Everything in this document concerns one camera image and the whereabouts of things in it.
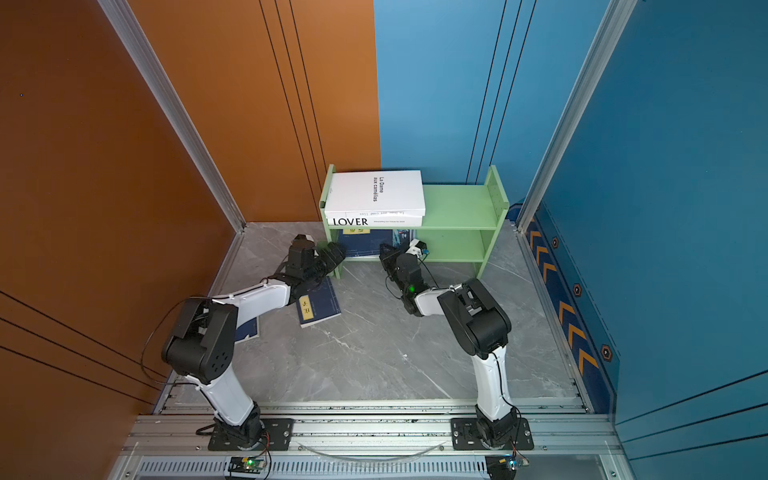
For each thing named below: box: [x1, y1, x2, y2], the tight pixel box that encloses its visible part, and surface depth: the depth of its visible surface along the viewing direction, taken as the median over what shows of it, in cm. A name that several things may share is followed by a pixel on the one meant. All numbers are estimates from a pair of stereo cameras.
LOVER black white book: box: [326, 211, 425, 227], surface depth 82 cm
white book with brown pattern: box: [325, 170, 426, 216], surface depth 82 cm
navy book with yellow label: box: [338, 229, 393, 256], surface depth 98 cm
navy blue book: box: [296, 277, 341, 326], surface depth 96 cm
